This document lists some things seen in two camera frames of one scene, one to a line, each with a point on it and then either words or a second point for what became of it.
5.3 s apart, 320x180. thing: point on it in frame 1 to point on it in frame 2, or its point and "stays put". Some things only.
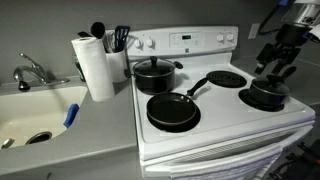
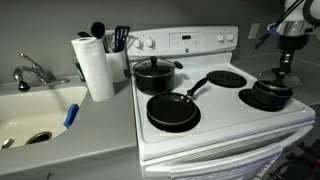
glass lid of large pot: x=154 y=67 stays put
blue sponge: x=72 y=112 stays put
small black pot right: x=266 y=98 stays put
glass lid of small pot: x=265 y=85 to x=288 y=81
